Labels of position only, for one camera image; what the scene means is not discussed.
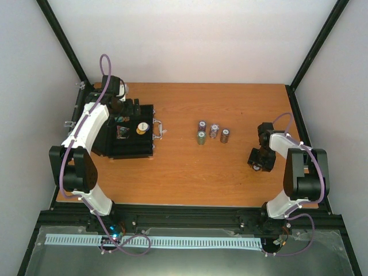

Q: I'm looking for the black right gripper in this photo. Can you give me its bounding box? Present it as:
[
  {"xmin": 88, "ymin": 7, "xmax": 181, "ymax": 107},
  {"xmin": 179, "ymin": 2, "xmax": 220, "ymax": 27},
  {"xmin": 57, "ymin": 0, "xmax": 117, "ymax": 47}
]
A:
[{"xmin": 248, "ymin": 147, "xmax": 277, "ymax": 173}]

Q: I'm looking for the white dealer button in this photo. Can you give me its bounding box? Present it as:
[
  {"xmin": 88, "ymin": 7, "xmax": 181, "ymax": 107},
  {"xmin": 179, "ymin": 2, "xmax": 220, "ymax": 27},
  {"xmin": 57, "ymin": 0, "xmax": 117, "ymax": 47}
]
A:
[{"xmin": 137, "ymin": 122, "xmax": 150, "ymax": 131}]

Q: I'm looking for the black poker set case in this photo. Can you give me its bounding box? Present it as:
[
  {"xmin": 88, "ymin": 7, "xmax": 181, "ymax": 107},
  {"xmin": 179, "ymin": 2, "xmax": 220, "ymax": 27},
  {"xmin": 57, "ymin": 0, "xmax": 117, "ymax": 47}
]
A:
[{"xmin": 64, "ymin": 82, "xmax": 168, "ymax": 162}]

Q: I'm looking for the brown chip stack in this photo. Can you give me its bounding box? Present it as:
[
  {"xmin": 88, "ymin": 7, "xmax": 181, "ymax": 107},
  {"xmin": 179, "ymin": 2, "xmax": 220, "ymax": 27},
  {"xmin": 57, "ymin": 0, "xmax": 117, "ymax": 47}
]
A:
[{"xmin": 220, "ymin": 128, "xmax": 230, "ymax": 144}]

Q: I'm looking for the grey chip stack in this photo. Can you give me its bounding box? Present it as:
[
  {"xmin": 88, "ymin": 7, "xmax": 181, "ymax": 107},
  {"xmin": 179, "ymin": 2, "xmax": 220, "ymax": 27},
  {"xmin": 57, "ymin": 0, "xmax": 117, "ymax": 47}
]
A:
[{"xmin": 209, "ymin": 124, "xmax": 220, "ymax": 139}]

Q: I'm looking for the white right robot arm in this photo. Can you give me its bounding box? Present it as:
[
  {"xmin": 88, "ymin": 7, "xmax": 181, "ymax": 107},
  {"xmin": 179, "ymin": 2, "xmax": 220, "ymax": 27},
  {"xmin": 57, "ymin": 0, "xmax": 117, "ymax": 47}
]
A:
[{"xmin": 247, "ymin": 122, "xmax": 329, "ymax": 233}]

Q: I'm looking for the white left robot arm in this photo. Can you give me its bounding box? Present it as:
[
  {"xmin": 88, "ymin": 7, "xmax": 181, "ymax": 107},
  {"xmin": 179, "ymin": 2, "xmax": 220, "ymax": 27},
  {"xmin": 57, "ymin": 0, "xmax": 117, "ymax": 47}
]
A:
[{"xmin": 49, "ymin": 75, "xmax": 134, "ymax": 232}]

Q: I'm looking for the black left frame post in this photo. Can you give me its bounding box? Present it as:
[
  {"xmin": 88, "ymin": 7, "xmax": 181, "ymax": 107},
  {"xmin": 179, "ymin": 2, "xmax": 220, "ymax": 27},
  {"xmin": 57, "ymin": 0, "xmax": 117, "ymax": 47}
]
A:
[{"xmin": 36, "ymin": 0, "xmax": 92, "ymax": 87}]

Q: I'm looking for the black frame post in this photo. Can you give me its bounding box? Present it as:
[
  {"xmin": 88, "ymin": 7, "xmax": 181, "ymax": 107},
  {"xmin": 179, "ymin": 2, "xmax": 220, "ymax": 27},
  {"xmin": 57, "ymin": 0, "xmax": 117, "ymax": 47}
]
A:
[
  {"xmin": 36, "ymin": 0, "xmax": 92, "ymax": 87},
  {"xmin": 289, "ymin": 0, "xmax": 351, "ymax": 90}
]

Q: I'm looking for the black aluminium frame rail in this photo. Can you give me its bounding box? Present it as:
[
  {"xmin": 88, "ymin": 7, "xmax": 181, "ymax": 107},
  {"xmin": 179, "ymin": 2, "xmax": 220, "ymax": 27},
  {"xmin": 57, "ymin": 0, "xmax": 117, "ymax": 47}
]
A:
[{"xmin": 37, "ymin": 202, "xmax": 344, "ymax": 231}]

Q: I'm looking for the white slotted cable duct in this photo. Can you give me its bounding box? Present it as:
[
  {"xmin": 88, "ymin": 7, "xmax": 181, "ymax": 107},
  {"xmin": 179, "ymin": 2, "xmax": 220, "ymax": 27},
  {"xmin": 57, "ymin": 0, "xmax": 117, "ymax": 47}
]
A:
[{"xmin": 44, "ymin": 233, "xmax": 262, "ymax": 251}]

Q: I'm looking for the black right frame post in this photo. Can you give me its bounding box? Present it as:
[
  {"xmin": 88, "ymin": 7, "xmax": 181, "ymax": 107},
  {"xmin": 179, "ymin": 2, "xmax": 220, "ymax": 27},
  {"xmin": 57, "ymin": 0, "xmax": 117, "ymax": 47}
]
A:
[{"xmin": 289, "ymin": 0, "xmax": 351, "ymax": 90}]

